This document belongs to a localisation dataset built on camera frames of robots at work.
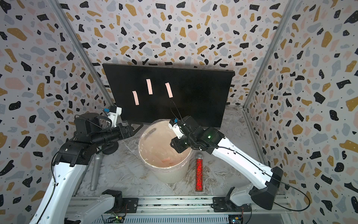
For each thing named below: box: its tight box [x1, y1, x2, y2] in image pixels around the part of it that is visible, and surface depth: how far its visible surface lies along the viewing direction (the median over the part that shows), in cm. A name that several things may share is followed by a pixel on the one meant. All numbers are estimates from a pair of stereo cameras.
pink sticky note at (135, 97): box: [131, 90, 140, 106], surface depth 75 cm
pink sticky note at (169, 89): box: [164, 82, 174, 98], surface depth 70 cm
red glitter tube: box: [195, 154, 204, 192], surface depth 85 cm
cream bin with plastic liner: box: [138, 119, 193, 184], surface depth 75 cm
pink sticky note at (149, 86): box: [145, 78, 154, 95], surface depth 70 cm
